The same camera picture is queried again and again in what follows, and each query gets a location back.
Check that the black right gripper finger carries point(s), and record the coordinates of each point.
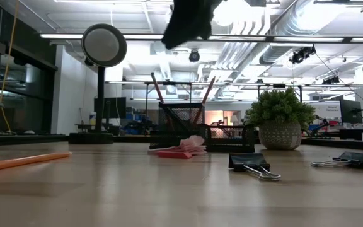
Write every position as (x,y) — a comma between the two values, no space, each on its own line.
(181,36)

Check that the black pen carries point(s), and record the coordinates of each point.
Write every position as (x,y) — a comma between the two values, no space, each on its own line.
(173,118)

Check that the pink sticky note pad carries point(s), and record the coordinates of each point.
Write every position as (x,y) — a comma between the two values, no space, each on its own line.
(192,143)

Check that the black binder clip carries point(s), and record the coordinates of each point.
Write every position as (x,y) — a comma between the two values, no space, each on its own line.
(247,160)
(358,159)

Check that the black mesh desk organizer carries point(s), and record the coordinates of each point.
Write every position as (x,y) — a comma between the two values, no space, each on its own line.
(232,143)

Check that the black desk lamp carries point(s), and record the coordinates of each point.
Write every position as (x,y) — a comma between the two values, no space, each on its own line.
(104,45)

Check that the black computer monitor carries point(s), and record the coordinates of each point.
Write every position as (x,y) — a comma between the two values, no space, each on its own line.
(112,107)
(351,111)

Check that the green artificial potted plant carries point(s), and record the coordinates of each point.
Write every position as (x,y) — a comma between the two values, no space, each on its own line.
(279,107)

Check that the white wipes canister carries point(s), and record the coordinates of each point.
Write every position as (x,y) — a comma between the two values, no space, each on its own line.
(92,119)

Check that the black background table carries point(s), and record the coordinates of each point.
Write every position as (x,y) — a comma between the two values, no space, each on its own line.
(361,131)

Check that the black ceiling-hung camera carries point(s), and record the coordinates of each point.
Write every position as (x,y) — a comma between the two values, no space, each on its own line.
(331,80)
(301,55)
(194,56)

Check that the silver ventilation duct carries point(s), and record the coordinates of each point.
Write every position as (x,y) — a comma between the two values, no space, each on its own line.
(279,47)

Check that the black aluminium table frame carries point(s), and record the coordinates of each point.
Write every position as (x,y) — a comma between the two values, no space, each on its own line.
(27,139)

